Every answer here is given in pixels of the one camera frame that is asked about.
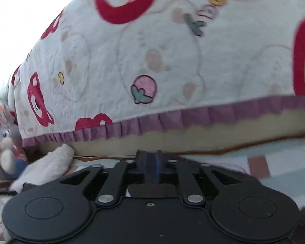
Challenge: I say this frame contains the beige mattress pad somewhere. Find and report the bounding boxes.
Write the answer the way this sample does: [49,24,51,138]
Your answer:
[66,107,305,158]

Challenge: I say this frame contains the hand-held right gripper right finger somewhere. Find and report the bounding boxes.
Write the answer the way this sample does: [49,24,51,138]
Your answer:
[150,150,242,207]

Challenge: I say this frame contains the white folded garment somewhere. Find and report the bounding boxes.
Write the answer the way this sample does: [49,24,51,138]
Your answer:
[9,144,75,192]

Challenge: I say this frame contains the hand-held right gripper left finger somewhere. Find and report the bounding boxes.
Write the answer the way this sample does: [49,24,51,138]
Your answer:
[60,150,151,207]

